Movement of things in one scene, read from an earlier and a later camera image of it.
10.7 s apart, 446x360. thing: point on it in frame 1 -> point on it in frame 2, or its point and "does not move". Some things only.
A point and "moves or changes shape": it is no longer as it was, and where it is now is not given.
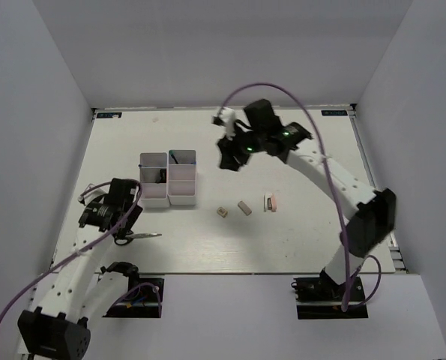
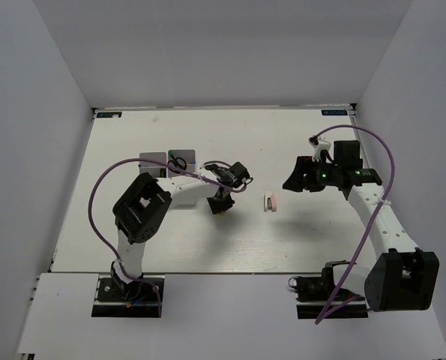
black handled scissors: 124,236 moves or changes shape
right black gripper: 228,151 -> 297,181
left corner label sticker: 109,115 does not move
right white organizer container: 182,177 does not move
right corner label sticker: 333,112 does not move
